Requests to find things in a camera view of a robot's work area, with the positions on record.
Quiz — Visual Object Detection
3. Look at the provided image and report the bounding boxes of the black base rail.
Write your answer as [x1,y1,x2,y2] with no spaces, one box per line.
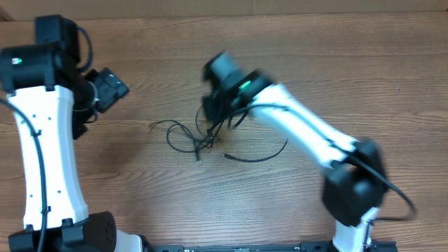
[139,240,398,252]

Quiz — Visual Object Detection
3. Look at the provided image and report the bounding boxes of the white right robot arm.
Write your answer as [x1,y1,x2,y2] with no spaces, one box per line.
[202,70,387,251]

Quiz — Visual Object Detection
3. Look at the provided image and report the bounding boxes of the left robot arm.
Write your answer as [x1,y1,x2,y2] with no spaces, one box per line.
[1,42,151,251]

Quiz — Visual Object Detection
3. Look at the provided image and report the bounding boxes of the thick black USB cable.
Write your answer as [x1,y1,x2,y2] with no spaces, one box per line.
[148,104,249,166]

